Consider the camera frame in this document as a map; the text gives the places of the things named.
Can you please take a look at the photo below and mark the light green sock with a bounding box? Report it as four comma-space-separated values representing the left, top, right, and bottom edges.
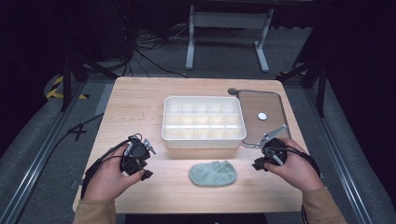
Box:
188, 160, 238, 188

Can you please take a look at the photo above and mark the person's left hand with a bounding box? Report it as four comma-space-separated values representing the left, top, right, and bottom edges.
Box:
82, 144, 147, 203

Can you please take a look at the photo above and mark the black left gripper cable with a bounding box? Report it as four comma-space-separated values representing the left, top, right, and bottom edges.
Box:
79, 133, 144, 200

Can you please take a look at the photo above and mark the black metal stand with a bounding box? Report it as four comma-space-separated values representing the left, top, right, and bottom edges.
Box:
276, 57, 329, 119
60, 50, 120, 113

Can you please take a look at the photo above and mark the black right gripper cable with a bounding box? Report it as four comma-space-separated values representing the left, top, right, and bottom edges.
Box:
268, 145, 322, 224

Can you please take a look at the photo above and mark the grey metal floor rail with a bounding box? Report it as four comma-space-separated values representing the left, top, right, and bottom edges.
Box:
302, 88, 376, 224
0, 81, 88, 224

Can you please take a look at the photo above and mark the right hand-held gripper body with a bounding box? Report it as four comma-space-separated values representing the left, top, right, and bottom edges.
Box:
258, 123, 290, 171

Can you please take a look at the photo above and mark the white metal table frame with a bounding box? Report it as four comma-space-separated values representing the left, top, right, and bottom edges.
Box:
185, 4, 276, 74

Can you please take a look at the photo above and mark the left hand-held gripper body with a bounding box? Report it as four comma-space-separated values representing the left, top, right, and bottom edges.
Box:
120, 133, 157, 176

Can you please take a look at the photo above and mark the yellow black striped tape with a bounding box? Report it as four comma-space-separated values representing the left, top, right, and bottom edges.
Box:
46, 75, 91, 101

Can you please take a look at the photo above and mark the black floor cable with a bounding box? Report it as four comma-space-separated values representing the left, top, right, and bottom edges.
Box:
50, 112, 106, 158

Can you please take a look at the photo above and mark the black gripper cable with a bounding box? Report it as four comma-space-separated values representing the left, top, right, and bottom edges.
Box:
268, 145, 322, 224
79, 133, 144, 200

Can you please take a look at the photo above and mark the bundle of black floor cables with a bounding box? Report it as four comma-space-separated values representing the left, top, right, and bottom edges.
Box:
120, 18, 190, 79

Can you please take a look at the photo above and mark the white divided storage box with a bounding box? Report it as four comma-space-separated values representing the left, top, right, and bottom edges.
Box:
161, 95, 248, 150

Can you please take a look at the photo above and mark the person's right hand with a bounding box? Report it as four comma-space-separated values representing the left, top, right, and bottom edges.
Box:
263, 138, 325, 193

